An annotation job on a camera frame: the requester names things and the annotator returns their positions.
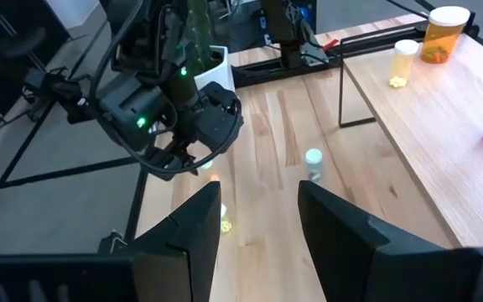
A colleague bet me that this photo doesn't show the white hexagonal plant pot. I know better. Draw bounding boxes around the white hexagonal plant pot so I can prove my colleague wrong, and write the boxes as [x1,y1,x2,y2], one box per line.
[193,44,236,91]

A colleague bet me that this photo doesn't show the black aluminium table frame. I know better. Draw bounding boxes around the black aluminium table frame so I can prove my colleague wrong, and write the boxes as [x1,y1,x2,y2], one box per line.
[98,12,481,257]

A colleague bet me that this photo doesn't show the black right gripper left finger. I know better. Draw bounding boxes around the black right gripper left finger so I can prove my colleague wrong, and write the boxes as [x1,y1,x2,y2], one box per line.
[117,180,222,302]

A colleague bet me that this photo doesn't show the black office chair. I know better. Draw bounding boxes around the black office chair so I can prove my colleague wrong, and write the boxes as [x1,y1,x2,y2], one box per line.
[0,0,58,122]

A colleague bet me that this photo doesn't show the black device with blue light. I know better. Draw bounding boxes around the black device with blue light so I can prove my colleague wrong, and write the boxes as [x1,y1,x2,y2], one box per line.
[299,2,318,26]

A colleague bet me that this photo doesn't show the green cactus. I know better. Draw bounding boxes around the green cactus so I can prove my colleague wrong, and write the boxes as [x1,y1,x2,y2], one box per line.
[184,0,217,75]

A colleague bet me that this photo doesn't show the small clear pill bottle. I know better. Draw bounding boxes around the small clear pill bottle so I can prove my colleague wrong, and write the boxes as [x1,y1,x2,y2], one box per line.
[304,148,325,185]

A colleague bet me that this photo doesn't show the large orange pill bottle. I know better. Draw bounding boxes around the large orange pill bottle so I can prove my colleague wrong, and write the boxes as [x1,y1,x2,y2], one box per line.
[419,5,472,65]

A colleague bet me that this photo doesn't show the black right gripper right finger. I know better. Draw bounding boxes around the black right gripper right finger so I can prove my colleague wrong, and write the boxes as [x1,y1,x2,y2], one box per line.
[298,180,481,302]

